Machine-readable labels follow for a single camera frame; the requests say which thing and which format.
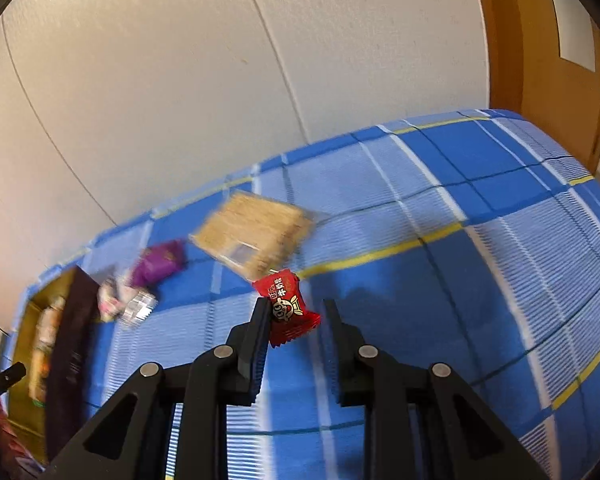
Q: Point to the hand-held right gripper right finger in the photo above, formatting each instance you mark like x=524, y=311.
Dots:
x=337, y=350

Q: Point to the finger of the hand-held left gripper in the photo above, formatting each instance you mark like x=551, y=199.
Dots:
x=2, y=381

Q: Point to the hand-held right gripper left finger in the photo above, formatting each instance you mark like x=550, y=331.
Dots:
x=257, y=345

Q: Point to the red candy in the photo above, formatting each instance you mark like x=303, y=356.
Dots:
x=287, y=310

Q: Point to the green yellow cracker packet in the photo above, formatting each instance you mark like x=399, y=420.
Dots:
x=45, y=345

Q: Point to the gold tin box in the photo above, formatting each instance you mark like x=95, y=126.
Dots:
x=65, y=360

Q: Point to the clear wrapped cracker packet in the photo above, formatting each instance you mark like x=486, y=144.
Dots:
x=255, y=240

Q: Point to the silver candy wrapper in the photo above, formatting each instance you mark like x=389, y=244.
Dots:
x=137, y=306

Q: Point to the purple candy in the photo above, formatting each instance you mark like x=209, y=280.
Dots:
x=159, y=262

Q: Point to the blue plaid tablecloth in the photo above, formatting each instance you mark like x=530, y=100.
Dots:
x=430, y=260

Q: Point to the pink white snack packet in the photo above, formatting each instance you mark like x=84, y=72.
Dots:
x=107, y=296

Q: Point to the wooden door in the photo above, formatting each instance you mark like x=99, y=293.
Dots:
x=530, y=60

